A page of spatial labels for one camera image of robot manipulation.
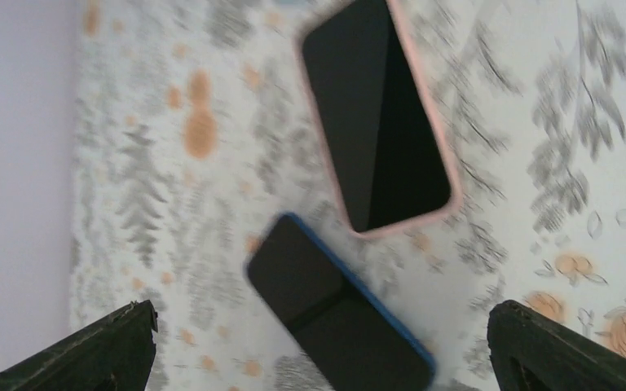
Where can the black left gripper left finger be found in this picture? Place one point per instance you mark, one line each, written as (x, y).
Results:
(115, 352)

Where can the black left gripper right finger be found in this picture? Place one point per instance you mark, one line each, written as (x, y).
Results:
(529, 351)

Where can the phone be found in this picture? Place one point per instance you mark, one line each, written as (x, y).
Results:
(385, 148)
(353, 340)

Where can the floral patterned table mat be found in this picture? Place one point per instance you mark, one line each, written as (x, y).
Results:
(194, 131)

